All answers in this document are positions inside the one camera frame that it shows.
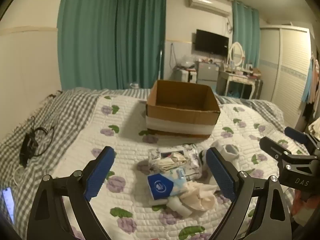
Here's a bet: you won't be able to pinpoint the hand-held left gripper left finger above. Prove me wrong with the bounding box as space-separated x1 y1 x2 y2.
26 146 115 240

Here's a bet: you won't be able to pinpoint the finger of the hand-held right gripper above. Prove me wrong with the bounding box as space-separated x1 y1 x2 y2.
284 127 320 155
259 136 292 161

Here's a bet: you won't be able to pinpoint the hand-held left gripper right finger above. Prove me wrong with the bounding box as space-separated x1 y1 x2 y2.
205 147 293 240

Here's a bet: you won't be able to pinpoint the white and green sock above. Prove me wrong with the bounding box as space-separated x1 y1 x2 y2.
199 149 208 172

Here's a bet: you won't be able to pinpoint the cream cloth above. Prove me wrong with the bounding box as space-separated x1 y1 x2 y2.
179 181 218 212
154 154 187 173

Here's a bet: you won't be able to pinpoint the floral print tissue pack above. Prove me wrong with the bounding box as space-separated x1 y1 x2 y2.
148 144 203 180

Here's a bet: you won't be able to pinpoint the small white sock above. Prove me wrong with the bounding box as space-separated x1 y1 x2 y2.
167 197 193 217

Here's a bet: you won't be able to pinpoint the blue tissue packet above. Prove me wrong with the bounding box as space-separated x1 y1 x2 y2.
147 171 187 201

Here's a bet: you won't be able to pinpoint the cardboard box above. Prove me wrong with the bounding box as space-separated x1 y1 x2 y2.
146 79 221 138

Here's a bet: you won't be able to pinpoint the person's right hand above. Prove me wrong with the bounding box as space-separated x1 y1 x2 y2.
292 189 314 216

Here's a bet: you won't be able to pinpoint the white floral quilt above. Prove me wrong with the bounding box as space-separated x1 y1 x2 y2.
42 94 310 240

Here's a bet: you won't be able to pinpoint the hanging clothes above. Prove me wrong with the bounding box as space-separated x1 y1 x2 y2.
304 52 320 112

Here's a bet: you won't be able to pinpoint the dark suitcase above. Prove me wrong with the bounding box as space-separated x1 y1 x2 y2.
255 79 264 98

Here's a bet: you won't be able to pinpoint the white louvred wardrobe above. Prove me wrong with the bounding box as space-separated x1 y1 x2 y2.
259 25 313 131

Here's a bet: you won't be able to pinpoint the white dressing table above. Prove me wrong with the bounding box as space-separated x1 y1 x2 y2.
216 68 260 100

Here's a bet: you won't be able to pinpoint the smartphone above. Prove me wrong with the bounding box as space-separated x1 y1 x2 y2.
1 187 16 225

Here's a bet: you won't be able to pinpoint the white oval mirror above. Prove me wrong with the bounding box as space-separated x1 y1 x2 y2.
228 42 245 68

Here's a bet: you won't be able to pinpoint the small silver fridge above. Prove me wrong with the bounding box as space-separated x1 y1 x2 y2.
196 61 217 85

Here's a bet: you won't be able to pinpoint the white suitcase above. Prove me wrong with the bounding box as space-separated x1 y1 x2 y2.
174 69 198 83

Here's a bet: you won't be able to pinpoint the narrow teal curtain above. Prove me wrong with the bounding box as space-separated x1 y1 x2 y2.
231 0 261 68

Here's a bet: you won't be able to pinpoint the clear plastic bag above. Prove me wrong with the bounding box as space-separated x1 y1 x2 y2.
176 54 196 68

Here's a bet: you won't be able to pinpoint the white mop pole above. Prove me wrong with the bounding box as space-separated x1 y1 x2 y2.
158 42 165 81

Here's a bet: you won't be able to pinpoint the wide teal curtain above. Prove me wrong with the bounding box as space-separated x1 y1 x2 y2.
57 0 118 91

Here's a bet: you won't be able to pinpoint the teal corner curtain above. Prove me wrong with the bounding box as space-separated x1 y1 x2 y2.
115 0 167 90

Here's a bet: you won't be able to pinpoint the white air conditioner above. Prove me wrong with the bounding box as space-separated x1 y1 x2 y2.
185 0 232 16

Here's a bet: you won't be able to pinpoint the black charger with cable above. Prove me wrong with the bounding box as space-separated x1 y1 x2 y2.
19 116 55 168

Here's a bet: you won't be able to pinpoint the white cable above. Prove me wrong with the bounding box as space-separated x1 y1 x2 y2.
13 166 28 185

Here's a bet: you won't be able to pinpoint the black wall television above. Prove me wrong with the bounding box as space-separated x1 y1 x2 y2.
195 29 230 56

